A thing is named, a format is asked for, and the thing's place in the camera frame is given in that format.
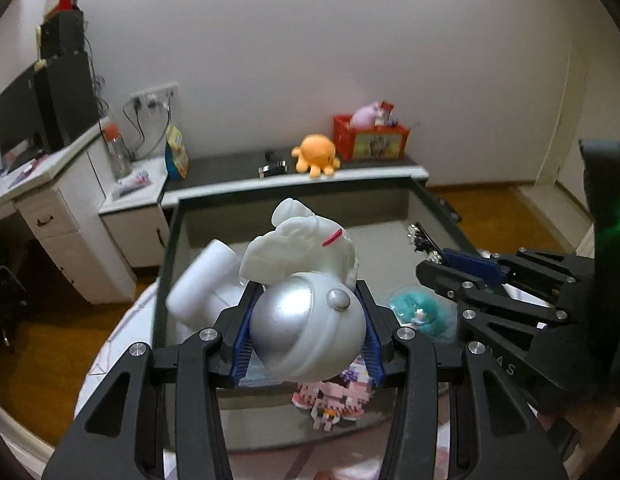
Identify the teal round case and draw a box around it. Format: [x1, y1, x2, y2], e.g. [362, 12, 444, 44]
[387, 286, 458, 344]

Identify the black hair clip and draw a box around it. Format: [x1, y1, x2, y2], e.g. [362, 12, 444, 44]
[406, 222, 444, 264]

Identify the white plug night light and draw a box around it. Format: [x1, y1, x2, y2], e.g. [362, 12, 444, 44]
[166, 240, 247, 330]

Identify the silver white astronaut figure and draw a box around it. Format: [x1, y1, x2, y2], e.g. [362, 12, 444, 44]
[240, 198, 366, 382]

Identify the pink block cat toy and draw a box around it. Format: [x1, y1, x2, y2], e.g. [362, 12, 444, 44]
[290, 356, 374, 432]

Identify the black floor scale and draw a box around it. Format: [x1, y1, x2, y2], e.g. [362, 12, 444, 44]
[437, 197, 462, 223]

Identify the pink box with black rim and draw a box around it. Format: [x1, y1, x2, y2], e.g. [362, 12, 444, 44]
[153, 177, 472, 452]

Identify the white door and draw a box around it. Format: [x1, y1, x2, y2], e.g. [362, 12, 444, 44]
[534, 44, 588, 185]

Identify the red toy crate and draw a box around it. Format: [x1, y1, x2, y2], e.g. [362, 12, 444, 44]
[333, 115, 410, 162]

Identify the orange octopus plush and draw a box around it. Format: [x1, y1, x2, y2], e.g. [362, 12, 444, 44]
[292, 134, 340, 179]

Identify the pink plush toy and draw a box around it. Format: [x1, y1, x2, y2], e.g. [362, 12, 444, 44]
[349, 102, 385, 130]

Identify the small white bedside cabinet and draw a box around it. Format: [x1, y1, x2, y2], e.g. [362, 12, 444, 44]
[98, 157, 169, 269]

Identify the low black white bench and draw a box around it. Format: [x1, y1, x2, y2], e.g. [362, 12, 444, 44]
[161, 150, 430, 209]

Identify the white desk with drawers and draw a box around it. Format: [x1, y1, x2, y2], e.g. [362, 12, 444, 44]
[0, 118, 136, 304]

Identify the orange-cap water bottle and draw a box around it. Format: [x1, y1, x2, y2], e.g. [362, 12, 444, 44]
[103, 124, 132, 180]

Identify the yellow blue snack bag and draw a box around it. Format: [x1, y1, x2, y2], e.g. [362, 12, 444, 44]
[165, 124, 190, 180]

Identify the black computer monitor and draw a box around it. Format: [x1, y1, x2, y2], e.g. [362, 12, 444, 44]
[0, 66, 44, 156]

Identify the black computer tower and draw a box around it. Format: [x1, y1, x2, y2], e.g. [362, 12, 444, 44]
[33, 51, 100, 154]

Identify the black speaker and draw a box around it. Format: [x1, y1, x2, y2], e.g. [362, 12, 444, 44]
[39, 10, 84, 60]

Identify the white wall socket strip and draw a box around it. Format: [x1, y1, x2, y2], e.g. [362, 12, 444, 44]
[129, 82, 179, 107]

